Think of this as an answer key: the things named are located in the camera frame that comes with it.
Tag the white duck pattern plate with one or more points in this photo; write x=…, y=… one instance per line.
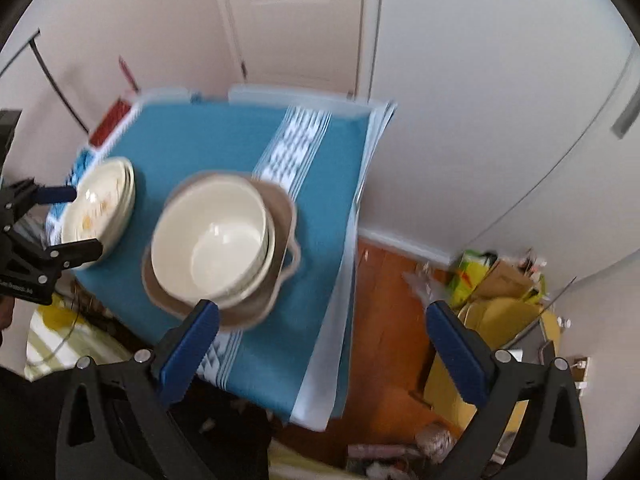
x=104, y=205

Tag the black clothes rack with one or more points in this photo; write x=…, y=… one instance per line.
x=31, y=45

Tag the white entrance door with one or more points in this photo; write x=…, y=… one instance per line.
x=326, y=45

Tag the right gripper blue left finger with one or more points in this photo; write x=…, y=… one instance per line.
x=181, y=351

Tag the yellow chair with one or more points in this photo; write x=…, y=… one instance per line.
x=530, y=333

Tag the white wardrobe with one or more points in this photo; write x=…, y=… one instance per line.
x=503, y=135

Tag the white ceramic bowl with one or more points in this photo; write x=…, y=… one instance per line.
x=210, y=239

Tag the pink handled mop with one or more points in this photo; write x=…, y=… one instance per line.
x=128, y=75

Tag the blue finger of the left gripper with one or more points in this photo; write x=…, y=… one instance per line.
x=76, y=254
x=50, y=195

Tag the cream yellow bowl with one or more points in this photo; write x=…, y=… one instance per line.
x=232, y=300

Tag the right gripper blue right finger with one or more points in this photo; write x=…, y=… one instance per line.
x=465, y=355

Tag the teal patterned tablecloth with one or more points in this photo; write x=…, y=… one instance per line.
x=295, y=363

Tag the pink square handled dish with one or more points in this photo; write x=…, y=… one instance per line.
x=255, y=309

